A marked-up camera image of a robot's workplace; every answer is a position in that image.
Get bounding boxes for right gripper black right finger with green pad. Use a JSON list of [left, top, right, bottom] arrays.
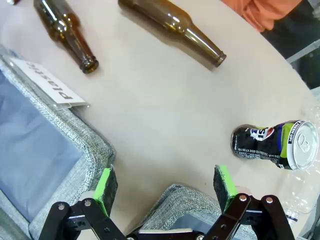
[[203, 164, 296, 240]]

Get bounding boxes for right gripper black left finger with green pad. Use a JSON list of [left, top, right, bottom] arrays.
[[37, 164, 126, 240]]

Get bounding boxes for black Pepsi can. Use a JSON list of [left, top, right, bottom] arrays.
[[231, 120, 320, 171]]

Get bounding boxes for clear plastic bottles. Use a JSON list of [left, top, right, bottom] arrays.
[[283, 171, 320, 222]]

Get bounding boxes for brown glass bottle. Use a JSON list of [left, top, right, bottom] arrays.
[[33, 0, 99, 75], [117, 0, 227, 69]]

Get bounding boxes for grey fabric can basket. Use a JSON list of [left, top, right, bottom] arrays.
[[132, 184, 311, 240]]

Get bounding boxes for grey fabric plastic basket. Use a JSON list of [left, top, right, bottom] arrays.
[[0, 44, 117, 240]]

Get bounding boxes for white Can label card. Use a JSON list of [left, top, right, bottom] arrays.
[[137, 227, 194, 235]]

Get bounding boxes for white Plastic label card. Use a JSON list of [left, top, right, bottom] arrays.
[[9, 57, 90, 110]]

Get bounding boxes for person in orange hoodie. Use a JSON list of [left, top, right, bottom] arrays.
[[221, 0, 305, 33]]

